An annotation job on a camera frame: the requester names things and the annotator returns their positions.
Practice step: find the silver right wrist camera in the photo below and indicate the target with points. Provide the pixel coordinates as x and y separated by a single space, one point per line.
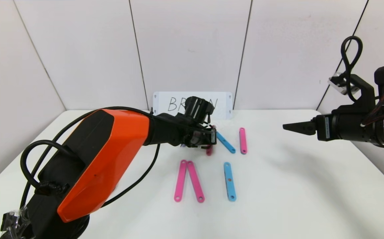
339 83

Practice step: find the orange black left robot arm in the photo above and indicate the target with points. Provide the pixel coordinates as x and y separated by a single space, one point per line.
105 156

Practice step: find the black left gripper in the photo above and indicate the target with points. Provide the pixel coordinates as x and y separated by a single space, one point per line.
211 138

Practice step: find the black right camera bracket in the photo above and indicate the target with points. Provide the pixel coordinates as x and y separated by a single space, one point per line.
362 91

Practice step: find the pink strip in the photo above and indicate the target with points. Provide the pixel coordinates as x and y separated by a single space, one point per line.
242 141
209 151
195 182
180 181

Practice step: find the white BRAIN sign card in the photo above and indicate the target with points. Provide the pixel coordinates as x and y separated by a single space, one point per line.
225 106

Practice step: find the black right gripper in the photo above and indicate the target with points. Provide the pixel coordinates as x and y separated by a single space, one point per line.
324 127

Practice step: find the blue strip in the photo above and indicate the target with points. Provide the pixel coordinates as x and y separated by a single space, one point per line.
229 181
226 144

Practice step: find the clear plastic wrap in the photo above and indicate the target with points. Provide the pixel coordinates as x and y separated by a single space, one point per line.
14 222

